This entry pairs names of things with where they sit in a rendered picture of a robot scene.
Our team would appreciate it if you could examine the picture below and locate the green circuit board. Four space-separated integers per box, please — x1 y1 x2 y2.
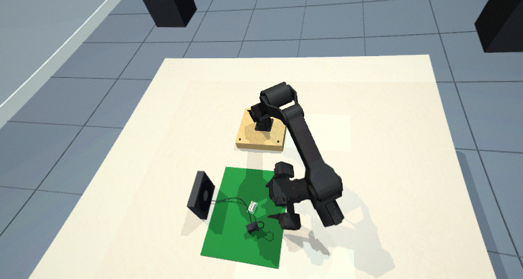
201 167 286 269

